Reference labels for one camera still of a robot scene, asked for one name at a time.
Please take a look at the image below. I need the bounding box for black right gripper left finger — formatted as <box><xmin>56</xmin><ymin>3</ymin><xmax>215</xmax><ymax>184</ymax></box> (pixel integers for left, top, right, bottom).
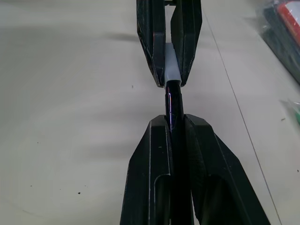
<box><xmin>119</xmin><ymin>114</ymin><xmax>174</xmax><ymax>225</ymax></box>

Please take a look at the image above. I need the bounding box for clear bag with green item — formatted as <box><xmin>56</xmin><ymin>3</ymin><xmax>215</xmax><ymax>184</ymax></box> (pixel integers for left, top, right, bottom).
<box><xmin>279</xmin><ymin>99</ymin><xmax>300</xmax><ymax>123</ymax></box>

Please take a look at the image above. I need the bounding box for clear bag with dark items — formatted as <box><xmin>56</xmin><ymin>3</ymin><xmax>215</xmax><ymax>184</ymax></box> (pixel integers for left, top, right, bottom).
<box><xmin>259</xmin><ymin>0</ymin><xmax>300</xmax><ymax>85</ymax></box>

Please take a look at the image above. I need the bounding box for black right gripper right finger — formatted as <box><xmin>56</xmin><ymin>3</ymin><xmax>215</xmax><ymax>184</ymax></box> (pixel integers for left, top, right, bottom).
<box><xmin>184</xmin><ymin>113</ymin><xmax>275</xmax><ymax>225</ymax></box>

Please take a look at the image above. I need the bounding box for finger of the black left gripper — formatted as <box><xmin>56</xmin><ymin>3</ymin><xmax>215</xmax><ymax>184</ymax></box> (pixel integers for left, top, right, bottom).
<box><xmin>171</xmin><ymin>0</ymin><xmax>203</xmax><ymax>87</ymax></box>
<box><xmin>136</xmin><ymin>0</ymin><xmax>166</xmax><ymax>88</ymax></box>

